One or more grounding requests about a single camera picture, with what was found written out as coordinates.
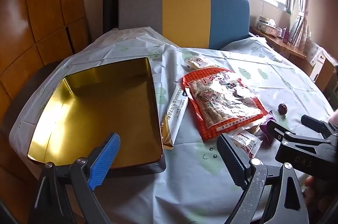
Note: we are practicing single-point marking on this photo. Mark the dark grey chair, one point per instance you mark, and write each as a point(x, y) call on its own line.
point(23, 97)

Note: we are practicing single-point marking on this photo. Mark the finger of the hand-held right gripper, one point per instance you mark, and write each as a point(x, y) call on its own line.
point(313, 122)
point(276, 130)

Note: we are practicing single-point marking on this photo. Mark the purple snack packet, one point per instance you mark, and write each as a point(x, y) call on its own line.
point(266, 134)

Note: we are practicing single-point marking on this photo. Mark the white tablecloth with green clouds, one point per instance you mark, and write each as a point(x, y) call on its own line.
point(277, 81)

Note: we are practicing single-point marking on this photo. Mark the red date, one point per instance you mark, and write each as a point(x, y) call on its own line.
point(282, 108)

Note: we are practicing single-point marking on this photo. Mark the red peanut bag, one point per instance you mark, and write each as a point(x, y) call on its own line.
point(224, 97)

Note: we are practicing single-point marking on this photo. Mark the wooden wardrobe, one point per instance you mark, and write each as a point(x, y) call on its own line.
point(39, 2)

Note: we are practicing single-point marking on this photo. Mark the purple bottle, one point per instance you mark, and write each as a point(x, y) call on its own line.
point(286, 35)

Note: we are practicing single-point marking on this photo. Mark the white gold stick packet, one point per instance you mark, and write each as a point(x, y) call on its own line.
point(177, 113)

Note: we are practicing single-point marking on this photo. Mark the gold tin box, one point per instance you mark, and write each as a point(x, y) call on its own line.
point(92, 108)

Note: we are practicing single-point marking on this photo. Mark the wooden side table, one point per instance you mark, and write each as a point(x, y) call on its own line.
point(280, 42)

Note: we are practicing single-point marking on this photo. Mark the small white red snack packet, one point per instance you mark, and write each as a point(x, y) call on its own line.
point(247, 144)

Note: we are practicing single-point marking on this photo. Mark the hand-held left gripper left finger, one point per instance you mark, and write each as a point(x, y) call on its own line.
point(105, 158)

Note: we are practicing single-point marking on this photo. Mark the patterned tissue box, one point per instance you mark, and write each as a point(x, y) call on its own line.
point(269, 30)

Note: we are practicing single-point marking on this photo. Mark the grey yellow blue chair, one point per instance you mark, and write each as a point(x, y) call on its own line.
point(184, 13)

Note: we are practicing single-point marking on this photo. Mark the clear flaky pastry packet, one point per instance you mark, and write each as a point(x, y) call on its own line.
point(196, 63)

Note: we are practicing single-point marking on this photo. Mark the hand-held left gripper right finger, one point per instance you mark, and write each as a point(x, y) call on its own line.
point(232, 160)

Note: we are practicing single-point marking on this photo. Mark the black rolled mat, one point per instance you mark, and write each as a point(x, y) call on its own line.
point(111, 7)

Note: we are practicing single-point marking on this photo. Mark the person's right hand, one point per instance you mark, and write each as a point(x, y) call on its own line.
point(315, 187)

